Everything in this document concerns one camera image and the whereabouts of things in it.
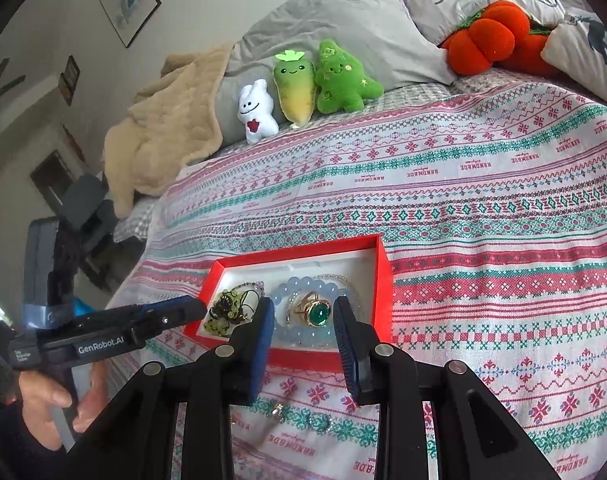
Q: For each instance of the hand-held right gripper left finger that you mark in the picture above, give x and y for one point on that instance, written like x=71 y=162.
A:
x=258 y=350

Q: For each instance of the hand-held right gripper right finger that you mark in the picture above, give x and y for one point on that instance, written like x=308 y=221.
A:
x=346 y=345

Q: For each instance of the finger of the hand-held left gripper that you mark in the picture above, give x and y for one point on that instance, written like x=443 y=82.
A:
x=173 y=315

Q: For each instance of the small gold earring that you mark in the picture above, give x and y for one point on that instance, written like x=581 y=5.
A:
x=278 y=411

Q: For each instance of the red jewelry box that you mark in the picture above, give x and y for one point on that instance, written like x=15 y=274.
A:
x=383 y=285

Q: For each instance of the person's left forearm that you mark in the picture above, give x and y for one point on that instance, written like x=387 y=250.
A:
x=13 y=445

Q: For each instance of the person's left hand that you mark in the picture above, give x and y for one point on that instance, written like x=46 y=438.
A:
x=43 y=410

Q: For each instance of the cyan object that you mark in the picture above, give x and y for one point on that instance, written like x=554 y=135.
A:
x=80 y=306

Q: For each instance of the dark chair with clothes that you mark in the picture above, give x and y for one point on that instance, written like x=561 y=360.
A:
x=90 y=210

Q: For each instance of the grey checked bedsheet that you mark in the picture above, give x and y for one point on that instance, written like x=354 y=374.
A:
x=133 y=217

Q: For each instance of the beige fleece blanket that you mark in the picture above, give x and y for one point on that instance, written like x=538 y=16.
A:
x=163 y=135

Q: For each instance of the white rabbit plush toy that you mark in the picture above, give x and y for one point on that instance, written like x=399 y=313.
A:
x=256 y=115

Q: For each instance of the yellow green radish plush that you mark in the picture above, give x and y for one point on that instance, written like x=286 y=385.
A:
x=296 y=90

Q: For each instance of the green tree plush toy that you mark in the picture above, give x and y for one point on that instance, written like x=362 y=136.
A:
x=343 y=85

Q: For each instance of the grey pillow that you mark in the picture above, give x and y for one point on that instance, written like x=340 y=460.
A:
x=343 y=15

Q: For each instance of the orange pumpkin plush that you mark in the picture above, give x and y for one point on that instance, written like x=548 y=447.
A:
x=488 y=35

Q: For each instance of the white deer print pillow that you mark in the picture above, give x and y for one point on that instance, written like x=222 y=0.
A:
x=588 y=55

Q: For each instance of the small dark wall frame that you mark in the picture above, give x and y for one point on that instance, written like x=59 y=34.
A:
x=69 y=80

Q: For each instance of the large framed wall picture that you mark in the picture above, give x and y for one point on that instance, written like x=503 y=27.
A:
x=131 y=2

